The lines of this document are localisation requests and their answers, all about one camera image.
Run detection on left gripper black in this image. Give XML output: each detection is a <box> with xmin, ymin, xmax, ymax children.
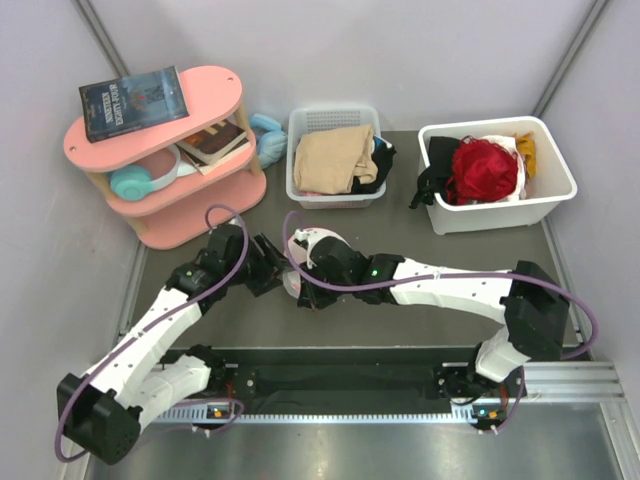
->
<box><xmin>226</xmin><ymin>232</ymin><xmax>298</xmax><ymax>297</ymax></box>

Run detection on pink white mesh laundry bag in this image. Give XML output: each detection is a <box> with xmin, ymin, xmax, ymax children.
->
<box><xmin>282</xmin><ymin>230</ymin><xmax>309</xmax><ymax>300</ymax></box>

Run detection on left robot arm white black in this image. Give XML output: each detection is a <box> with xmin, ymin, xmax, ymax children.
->
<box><xmin>56</xmin><ymin>224</ymin><xmax>287</xmax><ymax>465</ymax></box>

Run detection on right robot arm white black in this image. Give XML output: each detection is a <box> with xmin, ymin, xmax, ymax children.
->
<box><xmin>287</xmin><ymin>229</ymin><xmax>569</xmax><ymax>398</ymax></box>

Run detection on black bra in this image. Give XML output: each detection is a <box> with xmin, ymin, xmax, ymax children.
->
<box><xmin>409</xmin><ymin>136</ymin><xmax>461</xmax><ymax>209</ymax></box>

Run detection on red lace bra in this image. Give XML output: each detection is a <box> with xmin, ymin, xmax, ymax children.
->
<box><xmin>446</xmin><ymin>136</ymin><xmax>519</xmax><ymax>206</ymax></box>

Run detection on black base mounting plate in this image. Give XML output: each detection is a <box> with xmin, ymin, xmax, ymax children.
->
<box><xmin>199</xmin><ymin>345</ymin><xmax>521</xmax><ymax>415</ymax></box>

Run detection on beige folded garment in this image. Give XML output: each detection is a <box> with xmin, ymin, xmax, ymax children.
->
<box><xmin>294</xmin><ymin>125</ymin><xmax>377</xmax><ymax>194</ymax></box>

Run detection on light blue headphones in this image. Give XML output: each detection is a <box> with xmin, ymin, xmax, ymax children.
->
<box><xmin>249</xmin><ymin>113</ymin><xmax>288</xmax><ymax>169</ymax></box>

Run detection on brown book on shelf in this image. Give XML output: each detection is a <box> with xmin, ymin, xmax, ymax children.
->
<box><xmin>177</xmin><ymin>120</ymin><xmax>251</xmax><ymax>175</ymax></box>

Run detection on pink three-tier shelf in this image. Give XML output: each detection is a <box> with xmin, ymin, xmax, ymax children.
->
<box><xmin>64</xmin><ymin>66</ymin><xmax>267</xmax><ymax>250</ymax></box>

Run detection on grey perforated plastic basket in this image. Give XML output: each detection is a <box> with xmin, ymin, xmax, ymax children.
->
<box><xmin>285</xmin><ymin>103</ymin><xmax>387</xmax><ymax>210</ymax></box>

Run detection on teal white headphones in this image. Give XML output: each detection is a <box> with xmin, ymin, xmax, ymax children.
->
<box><xmin>109</xmin><ymin>145</ymin><xmax>198</xmax><ymax>202</ymax></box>

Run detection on black garment in basket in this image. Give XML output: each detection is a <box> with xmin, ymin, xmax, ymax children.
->
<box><xmin>350</xmin><ymin>136</ymin><xmax>397</xmax><ymax>195</ymax></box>

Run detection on dark blue hardcover book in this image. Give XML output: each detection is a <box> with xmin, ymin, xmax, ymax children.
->
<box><xmin>79</xmin><ymin>66</ymin><xmax>189</xmax><ymax>143</ymax></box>

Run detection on white garment in bin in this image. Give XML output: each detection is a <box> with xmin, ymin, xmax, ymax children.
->
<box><xmin>483</xmin><ymin>135</ymin><xmax>527</xmax><ymax>203</ymax></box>

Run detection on mustard yellow garment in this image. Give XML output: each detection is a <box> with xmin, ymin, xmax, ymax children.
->
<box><xmin>514</xmin><ymin>132</ymin><xmax>537</xmax><ymax>180</ymax></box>

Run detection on white plastic bin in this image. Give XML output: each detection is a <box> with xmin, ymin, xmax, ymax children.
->
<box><xmin>418</xmin><ymin>116</ymin><xmax>578</xmax><ymax>235</ymax></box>

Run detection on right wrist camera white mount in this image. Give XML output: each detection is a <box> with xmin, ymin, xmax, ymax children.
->
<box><xmin>287</xmin><ymin>227</ymin><xmax>343</xmax><ymax>264</ymax></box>

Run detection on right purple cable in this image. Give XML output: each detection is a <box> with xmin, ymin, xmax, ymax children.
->
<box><xmin>281</xmin><ymin>210</ymin><xmax>601</xmax><ymax>432</ymax></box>

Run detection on purple cable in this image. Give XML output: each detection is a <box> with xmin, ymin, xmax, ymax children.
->
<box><xmin>54</xmin><ymin>203</ymin><xmax>251</xmax><ymax>463</ymax></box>
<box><xmin>281</xmin><ymin>210</ymin><xmax>601</xmax><ymax>432</ymax></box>

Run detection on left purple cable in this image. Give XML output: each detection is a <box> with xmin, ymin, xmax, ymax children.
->
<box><xmin>54</xmin><ymin>203</ymin><xmax>251</xmax><ymax>463</ymax></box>

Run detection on aluminium rail with cable duct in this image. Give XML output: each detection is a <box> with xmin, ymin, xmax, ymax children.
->
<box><xmin>154</xmin><ymin>362</ymin><xmax>624</xmax><ymax>427</ymax></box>

